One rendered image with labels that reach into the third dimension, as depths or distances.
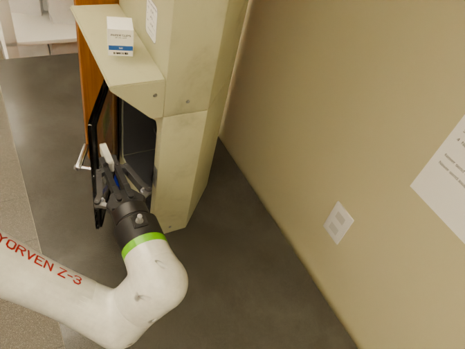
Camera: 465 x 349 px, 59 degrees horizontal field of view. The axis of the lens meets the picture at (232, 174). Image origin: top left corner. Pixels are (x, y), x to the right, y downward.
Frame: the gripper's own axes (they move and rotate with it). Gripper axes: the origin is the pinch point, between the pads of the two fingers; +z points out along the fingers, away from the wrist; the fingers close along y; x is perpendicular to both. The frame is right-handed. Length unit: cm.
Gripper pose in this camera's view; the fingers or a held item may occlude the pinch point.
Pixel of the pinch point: (106, 157)
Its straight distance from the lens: 101.6
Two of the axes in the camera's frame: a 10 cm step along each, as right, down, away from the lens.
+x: -1.9, 6.7, 7.2
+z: -4.5, -7.1, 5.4
